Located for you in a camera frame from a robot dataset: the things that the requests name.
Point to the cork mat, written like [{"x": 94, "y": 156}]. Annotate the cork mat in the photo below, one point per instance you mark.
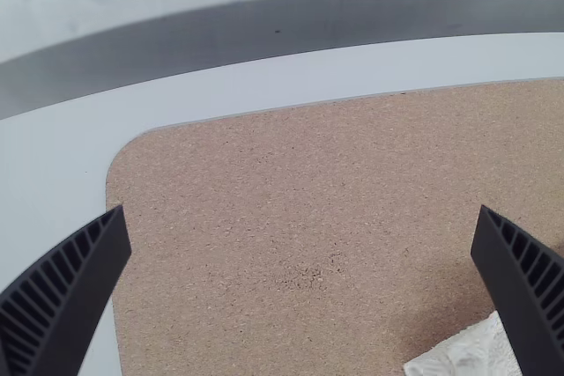
[{"x": 286, "y": 217}]

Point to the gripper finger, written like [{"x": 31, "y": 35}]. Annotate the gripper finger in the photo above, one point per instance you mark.
[
  {"x": 48, "y": 301},
  {"x": 529, "y": 297}
]

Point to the pale towel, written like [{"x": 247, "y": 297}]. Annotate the pale towel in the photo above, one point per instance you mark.
[{"x": 467, "y": 349}]

